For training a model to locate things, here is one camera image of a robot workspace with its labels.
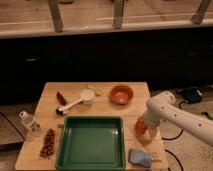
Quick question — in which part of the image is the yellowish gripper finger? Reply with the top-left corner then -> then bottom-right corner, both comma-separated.
148,127 -> 158,139

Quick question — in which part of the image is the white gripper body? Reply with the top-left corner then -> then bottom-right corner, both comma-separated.
143,112 -> 161,129

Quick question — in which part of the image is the red apple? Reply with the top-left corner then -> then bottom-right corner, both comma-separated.
135,120 -> 147,134

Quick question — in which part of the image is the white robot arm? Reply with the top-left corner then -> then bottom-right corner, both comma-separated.
143,91 -> 213,148

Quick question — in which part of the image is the white paper cup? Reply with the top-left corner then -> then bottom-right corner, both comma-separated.
80,89 -> 95,105

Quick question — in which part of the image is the blue sponge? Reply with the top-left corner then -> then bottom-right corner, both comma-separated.
128,149 -> 151,168

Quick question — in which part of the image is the orange bowl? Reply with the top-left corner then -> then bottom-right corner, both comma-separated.
109,85 -> 134,105

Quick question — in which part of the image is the blue black device on floor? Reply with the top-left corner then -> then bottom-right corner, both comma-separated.
182,88 -> 203,103

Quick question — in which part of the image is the yellow banana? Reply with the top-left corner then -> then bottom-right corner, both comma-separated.
88,85 -> 101,96

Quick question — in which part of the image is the green square tray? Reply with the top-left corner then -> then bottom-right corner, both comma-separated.
55,116 -> 126,171

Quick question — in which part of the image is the red chili pepper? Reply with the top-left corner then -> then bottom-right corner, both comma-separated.
56,92 -> 67,105

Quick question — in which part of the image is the bunch of red grapes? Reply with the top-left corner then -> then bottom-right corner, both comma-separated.
40,129 -> 55,158

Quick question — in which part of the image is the clear plastic bottle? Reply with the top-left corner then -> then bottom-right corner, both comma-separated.
19,111 -> 41,136

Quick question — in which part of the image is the black cable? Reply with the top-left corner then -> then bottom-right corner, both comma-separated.
161,128 -> 186,171

